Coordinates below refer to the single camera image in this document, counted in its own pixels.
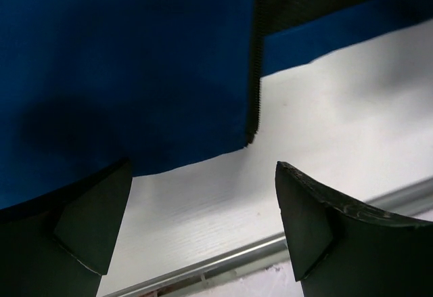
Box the aluminium front rail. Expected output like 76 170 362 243
108 178 432 296

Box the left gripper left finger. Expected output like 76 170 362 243
1 159 132 297

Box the blue and black jacket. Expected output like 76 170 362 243
1 0 432 209

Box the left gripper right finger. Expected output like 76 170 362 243
275 162 432 297

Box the white front panel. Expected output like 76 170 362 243
146 236 302 296

